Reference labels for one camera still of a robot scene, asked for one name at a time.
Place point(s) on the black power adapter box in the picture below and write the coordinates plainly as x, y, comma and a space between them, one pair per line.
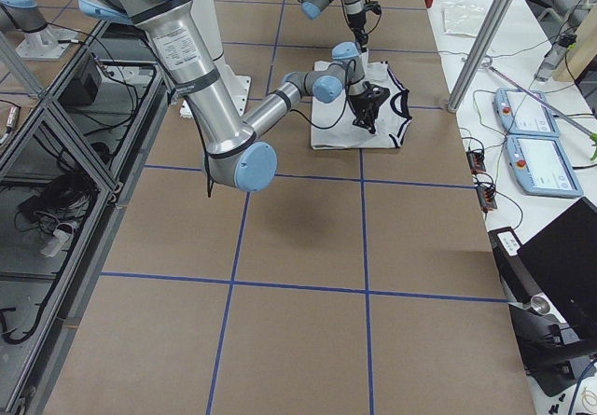
83, 86

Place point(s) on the grey cartoon print t-shirt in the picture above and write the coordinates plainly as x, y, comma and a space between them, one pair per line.
336, 125

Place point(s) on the small circuit board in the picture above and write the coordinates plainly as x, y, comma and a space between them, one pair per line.
476, 162
486, 197

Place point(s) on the lower teach pendant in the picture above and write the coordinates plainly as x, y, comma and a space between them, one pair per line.
541, 168

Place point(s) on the black laptop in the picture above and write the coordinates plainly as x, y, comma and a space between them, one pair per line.
561, 259

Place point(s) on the upper small circuit board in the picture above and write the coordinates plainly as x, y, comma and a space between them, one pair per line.
476, 162

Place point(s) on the upper teach pendant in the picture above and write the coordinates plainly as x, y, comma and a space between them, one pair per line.
521, 114

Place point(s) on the lower small circuit board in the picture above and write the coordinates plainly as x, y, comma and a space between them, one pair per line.
486, 197

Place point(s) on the teach pendant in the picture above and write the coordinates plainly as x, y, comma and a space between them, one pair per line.
521, 114
541, 168

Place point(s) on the clear plastic bag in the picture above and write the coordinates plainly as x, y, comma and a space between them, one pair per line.
463, 19

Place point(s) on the aluminium frame glass cabinet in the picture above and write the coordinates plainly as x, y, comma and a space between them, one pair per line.
67, 176

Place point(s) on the aluminium frame post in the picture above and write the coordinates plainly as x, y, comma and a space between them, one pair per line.
487, 32

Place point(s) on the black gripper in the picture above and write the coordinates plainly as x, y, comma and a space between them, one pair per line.
361, 105
359, 27

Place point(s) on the black stand with metal cup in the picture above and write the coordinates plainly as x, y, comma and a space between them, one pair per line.
553, 354

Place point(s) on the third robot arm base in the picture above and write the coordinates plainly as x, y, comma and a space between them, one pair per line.
41, 41

